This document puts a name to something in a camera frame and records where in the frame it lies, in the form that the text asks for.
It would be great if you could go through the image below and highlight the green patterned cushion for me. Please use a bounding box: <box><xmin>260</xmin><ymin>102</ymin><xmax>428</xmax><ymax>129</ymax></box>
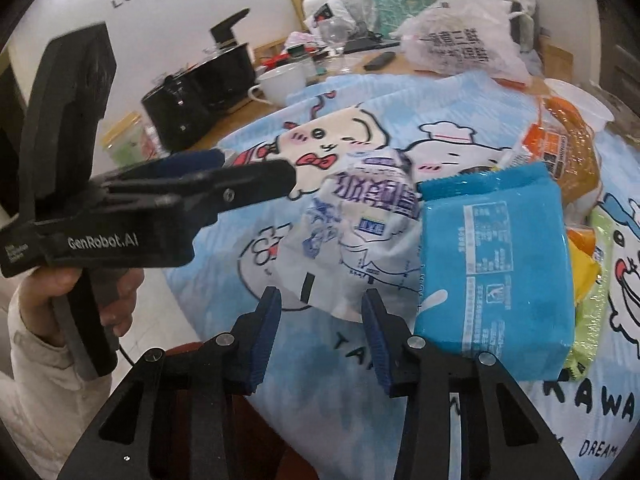
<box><xmin>372</xmin><ymin>0</ymin><xmax>435</xmax><ymax>38</ymax></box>

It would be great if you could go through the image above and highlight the wine glass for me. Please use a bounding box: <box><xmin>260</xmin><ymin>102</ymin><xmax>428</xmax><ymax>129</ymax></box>
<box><xmin>318</xmin><ymin>16</ymin><xmax>357</xmax><ymax>74</ymax></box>

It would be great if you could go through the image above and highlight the black cooking pot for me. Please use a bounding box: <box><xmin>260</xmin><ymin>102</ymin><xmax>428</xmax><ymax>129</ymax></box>
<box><xmin>141</xmin><ymin>75</ymin><xmax>214</xmax><ymax>153</ymax></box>

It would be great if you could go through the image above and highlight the orange clear snack bag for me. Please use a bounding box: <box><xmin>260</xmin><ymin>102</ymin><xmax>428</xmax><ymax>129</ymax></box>
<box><xmin>497</xmin><ymin>96</ymin><xmax>602</xmax><ymax>224</ymax></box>

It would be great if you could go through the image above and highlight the green snack packet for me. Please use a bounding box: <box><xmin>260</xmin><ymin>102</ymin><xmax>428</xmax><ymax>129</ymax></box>
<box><xmin>564</xmin><ymin>207</ymin><xmax>614</xmax><ymax>382</ymax></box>

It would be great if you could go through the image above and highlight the white printed plastic bag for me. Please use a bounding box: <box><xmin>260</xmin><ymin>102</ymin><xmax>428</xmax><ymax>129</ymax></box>
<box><xmin>395</xmin><ymin>0</ymin><xmax>532</xmax><ymax>88</ymax></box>

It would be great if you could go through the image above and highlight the yellow cheese cracker packet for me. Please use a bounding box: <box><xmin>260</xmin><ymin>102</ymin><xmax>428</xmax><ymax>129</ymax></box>
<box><xmin>565</xmin><ymin>226</ymin><xmax>600</xmax><ymax>304</ymax></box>

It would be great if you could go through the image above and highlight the white plastic bowl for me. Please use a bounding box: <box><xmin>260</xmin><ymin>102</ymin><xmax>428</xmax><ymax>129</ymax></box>
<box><xmin>544</xmin><ymin>78</ymin><xmax>614</xmax><ymax>132</ymax></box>

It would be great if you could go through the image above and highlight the black remote control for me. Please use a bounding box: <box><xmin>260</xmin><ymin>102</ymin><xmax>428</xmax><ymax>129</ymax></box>
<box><xmin>363</xmin><ymin>52</ymin><xmax>396</xmax><ymax>72</ymax></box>

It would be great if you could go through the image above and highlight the white sleeve forearm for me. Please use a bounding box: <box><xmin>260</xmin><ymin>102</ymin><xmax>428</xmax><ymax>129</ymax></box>
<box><xmin>1</xmin><ymin>286</ymin><xmax>112</xmax><ymax>479</ymax></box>

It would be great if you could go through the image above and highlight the white blue snack bag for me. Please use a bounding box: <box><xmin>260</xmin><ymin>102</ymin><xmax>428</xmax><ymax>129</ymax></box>
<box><xmin>276</xmin><ymin>148</ymin><xmax>421</xmax><ymax>323</ymax></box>

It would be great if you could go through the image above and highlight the white mug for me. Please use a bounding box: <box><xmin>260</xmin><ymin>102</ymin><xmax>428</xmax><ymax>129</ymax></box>
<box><xmin>247</xmin><ymin>63</ymin><xmax>307</xmax><ymax>107</ymax></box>

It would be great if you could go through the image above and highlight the black saucepan with handle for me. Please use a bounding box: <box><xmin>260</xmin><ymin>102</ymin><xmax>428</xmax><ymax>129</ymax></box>
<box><xmin>193</xmin><ymin>8</ymin><xmax>255</xmax><ymax>110</ymax></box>

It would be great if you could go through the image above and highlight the glass jar with lid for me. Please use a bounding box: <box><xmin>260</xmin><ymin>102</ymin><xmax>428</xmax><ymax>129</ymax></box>
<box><xmin>101</xmin><ymin>112</ymin><xmax>157</xmax><ymax>168</ymax></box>

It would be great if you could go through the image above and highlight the blue cartoon tablecloth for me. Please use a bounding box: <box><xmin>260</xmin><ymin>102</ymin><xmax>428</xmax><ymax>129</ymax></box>
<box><xmin>162</xmin><ymin>70</ymin><xmax>640</xmax><ymax>480</ymax></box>

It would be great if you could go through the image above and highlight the person's left hand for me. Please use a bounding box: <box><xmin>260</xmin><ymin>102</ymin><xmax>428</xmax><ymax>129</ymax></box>
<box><xmin>18</xmin><ymin>264</ymin><xmax>147</xmax><ymax>348</ymax></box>

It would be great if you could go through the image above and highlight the blue snack packet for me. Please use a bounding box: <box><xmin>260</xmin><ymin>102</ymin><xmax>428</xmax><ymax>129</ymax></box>
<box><xmin>413</xmin><ymin>162</ymin><xmax>575</xmax><ymax>382</ymax></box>

